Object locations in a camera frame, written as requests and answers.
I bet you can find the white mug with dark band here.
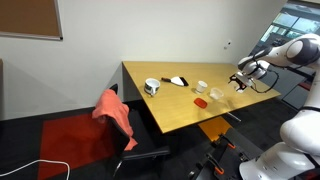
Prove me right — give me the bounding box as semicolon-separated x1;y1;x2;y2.
144;77;161;96

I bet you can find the brown cork board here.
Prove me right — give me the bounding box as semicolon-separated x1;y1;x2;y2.
0;0;64;42

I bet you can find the orange cloth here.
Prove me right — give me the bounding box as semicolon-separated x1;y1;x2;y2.
91;88;139;152

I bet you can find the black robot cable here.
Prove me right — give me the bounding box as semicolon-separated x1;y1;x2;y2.
250;68;280;94

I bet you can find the white floor cable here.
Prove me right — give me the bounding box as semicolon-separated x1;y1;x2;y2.
0;159;71;180

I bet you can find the white paper cup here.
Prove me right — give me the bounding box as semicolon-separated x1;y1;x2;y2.
195;80;208;95

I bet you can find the transparent plastic bowl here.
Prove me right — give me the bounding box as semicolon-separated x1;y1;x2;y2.
209;87;225;101

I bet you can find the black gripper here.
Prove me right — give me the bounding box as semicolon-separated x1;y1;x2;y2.
228;71;256;93

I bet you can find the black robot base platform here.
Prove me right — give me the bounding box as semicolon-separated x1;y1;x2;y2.
188;127;264;180

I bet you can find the orange square plastic lid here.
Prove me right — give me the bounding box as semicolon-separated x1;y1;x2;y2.
193;97;209;109

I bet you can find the black office chair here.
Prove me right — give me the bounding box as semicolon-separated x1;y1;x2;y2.
107;83;172;179

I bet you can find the orange handled clamp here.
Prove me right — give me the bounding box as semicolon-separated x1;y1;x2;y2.
206;153;225;176
218;133;237;150

